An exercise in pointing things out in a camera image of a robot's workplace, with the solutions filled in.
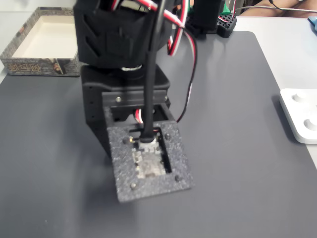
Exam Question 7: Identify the bark print cardboard box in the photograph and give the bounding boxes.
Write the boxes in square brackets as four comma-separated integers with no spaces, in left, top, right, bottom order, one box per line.
[0,6,82,77]

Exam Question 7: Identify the dark grey table mat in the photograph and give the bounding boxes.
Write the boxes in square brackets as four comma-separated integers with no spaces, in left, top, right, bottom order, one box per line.
[0,31,317,238]

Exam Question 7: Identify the green plastic part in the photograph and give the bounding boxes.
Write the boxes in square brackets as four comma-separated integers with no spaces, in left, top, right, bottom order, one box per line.
[217,0,234,15]

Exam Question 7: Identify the white plate with round dimples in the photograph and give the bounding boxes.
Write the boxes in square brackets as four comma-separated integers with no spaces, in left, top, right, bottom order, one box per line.
[279,88,317,145]

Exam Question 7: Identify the blue flat object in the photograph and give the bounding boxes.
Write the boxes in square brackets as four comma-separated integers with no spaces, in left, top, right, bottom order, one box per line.
[308,16,317,34]

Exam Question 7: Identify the black camera cable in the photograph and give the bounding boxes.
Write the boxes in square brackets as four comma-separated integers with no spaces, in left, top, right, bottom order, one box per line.
[140,0,174,147]

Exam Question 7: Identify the black gripper camera with mount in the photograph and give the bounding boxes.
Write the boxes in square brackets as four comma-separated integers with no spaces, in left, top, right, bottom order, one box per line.
[102,91,196,203]

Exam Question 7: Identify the red white black servo cable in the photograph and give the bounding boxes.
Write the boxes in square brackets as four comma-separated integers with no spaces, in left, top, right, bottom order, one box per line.
[111,0,199,124]

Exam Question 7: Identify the thin grey wire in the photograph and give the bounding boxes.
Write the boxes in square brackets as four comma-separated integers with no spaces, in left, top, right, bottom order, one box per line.
[235,0,317,12]

